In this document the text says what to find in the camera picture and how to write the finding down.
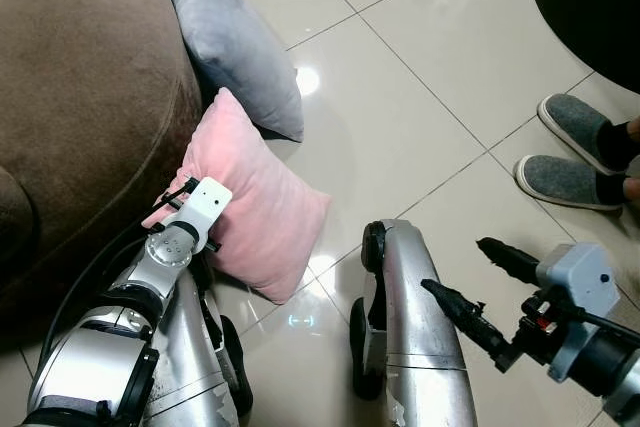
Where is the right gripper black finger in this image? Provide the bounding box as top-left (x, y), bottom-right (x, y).
top-left (476, 237), bottom-right (546, 285)
top-left (420, 279), bottom-right (521, 373)

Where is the pink pillow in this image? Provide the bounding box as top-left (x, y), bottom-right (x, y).
top-left (142, 87), bottom-right (333, 306)

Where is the brown velvet round sofa chair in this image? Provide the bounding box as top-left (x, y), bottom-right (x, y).
top-left (0, 0), bottom-right (206, 348)

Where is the silver robot left leg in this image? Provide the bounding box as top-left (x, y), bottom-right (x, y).
top-left (140, 267), bottom-right (256, 427)

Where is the person leg black sock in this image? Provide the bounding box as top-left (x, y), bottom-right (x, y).
top-left (595, 172), bottom-right (640, 206)
top-left (598, 117), bottom-right (640, 170)

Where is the black round seat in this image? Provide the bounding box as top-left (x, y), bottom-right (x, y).
top-left (530, 0), bottom-right (640, 95)

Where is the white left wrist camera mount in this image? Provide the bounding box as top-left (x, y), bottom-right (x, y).
top-left (178, 177), bottom-right (234, 253)

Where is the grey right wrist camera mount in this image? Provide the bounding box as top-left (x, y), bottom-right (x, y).
top-left (537, 242), bottom-right (621, 383)

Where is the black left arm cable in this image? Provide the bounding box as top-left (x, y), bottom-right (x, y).
top-left (35, 232), bottom-right (161, 358)

